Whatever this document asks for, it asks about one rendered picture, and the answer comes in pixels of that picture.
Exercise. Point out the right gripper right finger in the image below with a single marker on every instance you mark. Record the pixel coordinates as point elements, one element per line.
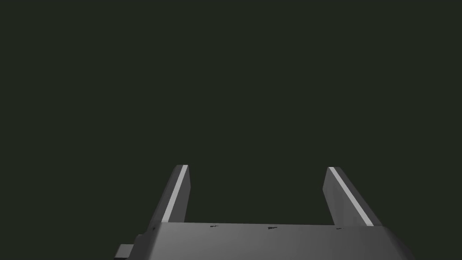
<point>348,202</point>

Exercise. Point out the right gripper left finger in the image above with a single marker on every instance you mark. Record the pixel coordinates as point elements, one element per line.
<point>175,198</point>

